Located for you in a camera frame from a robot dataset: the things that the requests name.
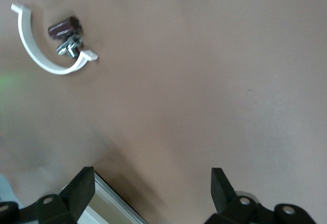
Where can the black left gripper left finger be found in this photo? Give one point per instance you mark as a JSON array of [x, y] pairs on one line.
[[79, 190]]

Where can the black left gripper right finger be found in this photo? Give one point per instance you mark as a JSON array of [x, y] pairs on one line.
[[222, 193]]

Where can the white drawer cabinet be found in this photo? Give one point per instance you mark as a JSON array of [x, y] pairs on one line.
[[115, 198]]

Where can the white curved plastic clip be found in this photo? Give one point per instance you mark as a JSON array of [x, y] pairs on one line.
[[28, 40]]

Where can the dark brown part with metal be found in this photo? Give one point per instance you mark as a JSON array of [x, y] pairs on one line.
[[64, 27]]

